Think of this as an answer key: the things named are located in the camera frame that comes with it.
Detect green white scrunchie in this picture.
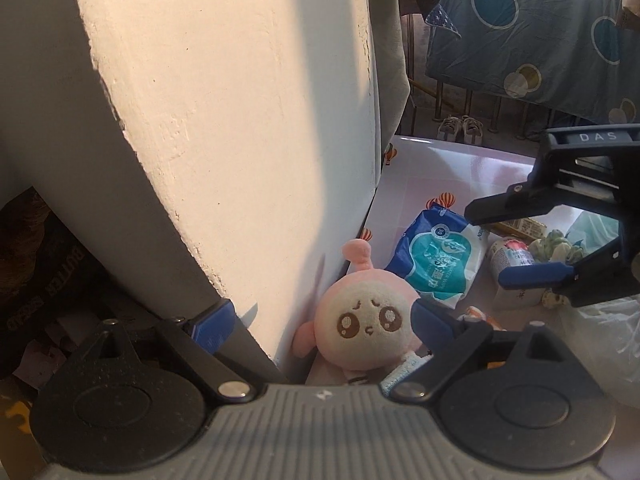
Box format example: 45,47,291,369
529,230,587,266

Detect blue circle printed blanket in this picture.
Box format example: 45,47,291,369
425,0,640,126

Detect orange striped towel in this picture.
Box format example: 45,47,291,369
459,306,502,330

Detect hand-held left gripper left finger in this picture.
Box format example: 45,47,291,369
62,299,252,402

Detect small yellow box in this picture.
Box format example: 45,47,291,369
500,216,549,241

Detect teal towel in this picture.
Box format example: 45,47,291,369
379,352,432,397

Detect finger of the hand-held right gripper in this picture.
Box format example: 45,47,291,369
497,261,577,291
464,182,562,227

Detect beige curtain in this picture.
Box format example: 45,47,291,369
369,0,412,137

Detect white blue wipes packet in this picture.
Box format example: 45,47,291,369
382,204,489,311

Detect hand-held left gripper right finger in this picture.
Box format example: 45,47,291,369
390,300,581,402

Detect blue star printed cloth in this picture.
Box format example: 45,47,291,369
425,2,462,39

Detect small white bottle red label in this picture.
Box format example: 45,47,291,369
487,236,540,311

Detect white plastic bag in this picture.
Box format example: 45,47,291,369
557,210,640,407

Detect dark lettered bag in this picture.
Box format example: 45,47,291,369
0,185,168,396

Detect pink plush toy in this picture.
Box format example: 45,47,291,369
292,240,426,372

